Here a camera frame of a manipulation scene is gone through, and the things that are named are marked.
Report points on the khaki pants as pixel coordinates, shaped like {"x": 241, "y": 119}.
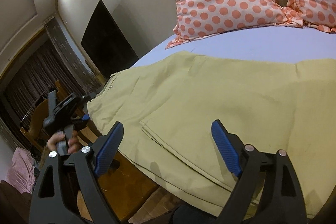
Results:
{"x": 167, "y": 109}

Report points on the white bed sheet mattress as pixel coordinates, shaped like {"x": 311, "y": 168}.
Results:
{"x": 275, "y": 44}

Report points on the pink cloth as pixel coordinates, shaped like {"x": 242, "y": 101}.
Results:
{"x": 21, "y": 172}

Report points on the dark window curtain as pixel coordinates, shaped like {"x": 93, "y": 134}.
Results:
{"x": 53, "y": 60}

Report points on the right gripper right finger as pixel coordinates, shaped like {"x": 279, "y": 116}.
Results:
{"x": 281, "y": 200}

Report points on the black wall television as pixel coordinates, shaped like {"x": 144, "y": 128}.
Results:
{"x": 105, "y": 44}

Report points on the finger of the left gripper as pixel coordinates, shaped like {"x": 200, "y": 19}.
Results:
{"x": 85, "y": 117}

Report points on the person's left hand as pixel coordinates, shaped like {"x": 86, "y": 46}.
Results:
{"x": 73, "y": 143}

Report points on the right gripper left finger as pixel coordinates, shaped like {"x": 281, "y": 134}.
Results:
{"x": 67, "y": 190}

